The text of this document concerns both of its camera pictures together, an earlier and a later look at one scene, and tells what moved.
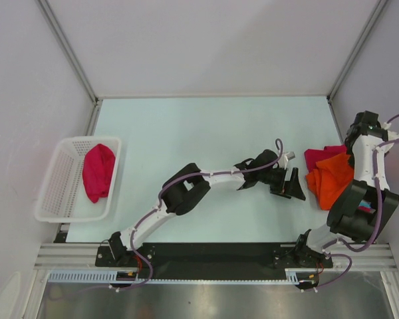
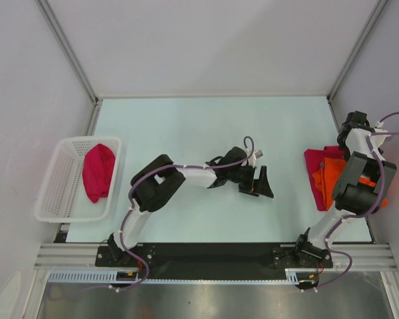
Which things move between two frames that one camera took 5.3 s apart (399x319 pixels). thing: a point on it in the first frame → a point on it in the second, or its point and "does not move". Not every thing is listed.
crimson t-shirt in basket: x=98 y=167 does not move
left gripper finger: x=293 y=187 → x=262 y=185
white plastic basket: x=62 y=195 does not move
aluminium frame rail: x=68 y=256 does not move
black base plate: x=208 y=260 does not move
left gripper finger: x=280 y=195 → x=249 y=194
